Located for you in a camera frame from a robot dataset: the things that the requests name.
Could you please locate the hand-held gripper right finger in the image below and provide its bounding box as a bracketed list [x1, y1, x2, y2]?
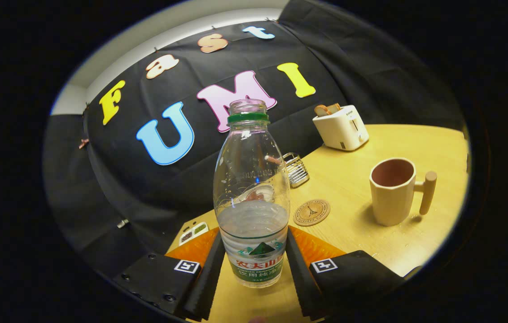
[286, 226, 405, 321]

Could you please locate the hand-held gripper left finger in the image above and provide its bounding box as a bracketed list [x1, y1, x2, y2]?
[113, 227, 227, 321]

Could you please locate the round cork coaster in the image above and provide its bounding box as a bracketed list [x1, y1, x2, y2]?
[293, 199, 331, 227]

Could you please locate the clear plastic juice bottle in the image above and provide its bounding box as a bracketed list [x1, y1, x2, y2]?
[213, 99, 291, 288]

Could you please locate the beige cup with wooden handle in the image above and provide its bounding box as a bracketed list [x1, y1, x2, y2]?
[369, 157, 438, 227]

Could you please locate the white divided seasoning dish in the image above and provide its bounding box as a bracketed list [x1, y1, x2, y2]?
[179, 222, 209, 245]

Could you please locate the wooden table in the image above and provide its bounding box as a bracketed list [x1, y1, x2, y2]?
[166, 123, 470, 323]

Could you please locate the black backdrop cloth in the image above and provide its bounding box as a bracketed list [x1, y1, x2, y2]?
[43, 0, 465, 288]

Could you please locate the white toaster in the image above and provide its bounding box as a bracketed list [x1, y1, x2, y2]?
[312, 105, 369, 151]

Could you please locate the metal wire holder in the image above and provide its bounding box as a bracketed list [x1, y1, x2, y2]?
[282, 153, 310, 188]

